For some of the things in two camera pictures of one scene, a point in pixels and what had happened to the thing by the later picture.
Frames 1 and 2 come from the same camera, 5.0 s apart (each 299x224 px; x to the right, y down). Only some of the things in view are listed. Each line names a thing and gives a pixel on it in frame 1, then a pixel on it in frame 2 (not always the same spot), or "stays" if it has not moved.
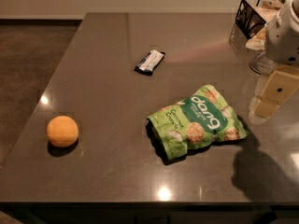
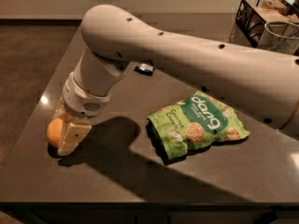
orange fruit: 62,131 stays
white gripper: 282,39 → 81,102
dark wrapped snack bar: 149,63 stays
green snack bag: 197,120 stays
